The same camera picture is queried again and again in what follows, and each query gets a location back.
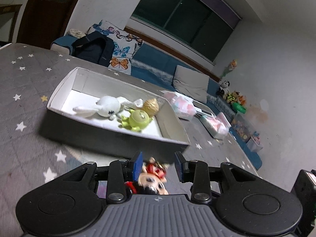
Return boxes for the brown wooden door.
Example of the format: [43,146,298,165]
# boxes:
[16,0,90,53]

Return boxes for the blue sofa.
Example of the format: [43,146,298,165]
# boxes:
[50,34,263,171]

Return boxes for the window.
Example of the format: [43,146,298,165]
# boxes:
[125,0,244,65]

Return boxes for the dark backpack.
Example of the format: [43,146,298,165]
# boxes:
[71,31,115,67]

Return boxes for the butterfly print pillow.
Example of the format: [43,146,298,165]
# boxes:
[87,19,145,76]

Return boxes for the small clear storage box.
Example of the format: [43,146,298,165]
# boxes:
[246,132,264,153]

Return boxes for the grey and white cardboard box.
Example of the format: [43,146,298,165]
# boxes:
[39,66,192,159]

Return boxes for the tan peanut toy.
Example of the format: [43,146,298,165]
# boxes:
[142,98,160,117]

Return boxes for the clear box of toys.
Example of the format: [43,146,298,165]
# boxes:
[230,112,257,143]

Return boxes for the green plastic toy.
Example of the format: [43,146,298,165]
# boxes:
[232,102,247,114]

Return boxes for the grey pillow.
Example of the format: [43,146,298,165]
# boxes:
[172,65,210,104]

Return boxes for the panda plush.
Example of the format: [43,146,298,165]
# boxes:
[217,79,231,97]

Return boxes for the green monster toy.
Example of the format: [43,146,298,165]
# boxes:
[120,109,155,132]

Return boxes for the wooden side desk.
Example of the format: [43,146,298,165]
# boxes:
[0,3,23,43]

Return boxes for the pink plastic bag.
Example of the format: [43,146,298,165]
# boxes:
[163,91,198,121]

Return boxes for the pink tissue pack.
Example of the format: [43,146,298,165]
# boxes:
[201,112,231,139]

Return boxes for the wall flower decoration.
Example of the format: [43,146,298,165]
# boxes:
[221,59,238,78]

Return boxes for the red black-haired doll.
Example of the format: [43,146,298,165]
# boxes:
[124,157,170,196]

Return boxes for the small plush toys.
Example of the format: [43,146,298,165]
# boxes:
[224,90,247,105]

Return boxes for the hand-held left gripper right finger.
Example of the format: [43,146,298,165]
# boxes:
[174,151,262,203]

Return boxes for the white plush rabbit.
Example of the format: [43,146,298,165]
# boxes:
[72,95,144,120]

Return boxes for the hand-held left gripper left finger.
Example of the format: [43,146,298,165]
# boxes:
[59,151,144,204]

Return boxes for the grey star-print tablecloth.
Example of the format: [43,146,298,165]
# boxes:
[0,43,262,236]

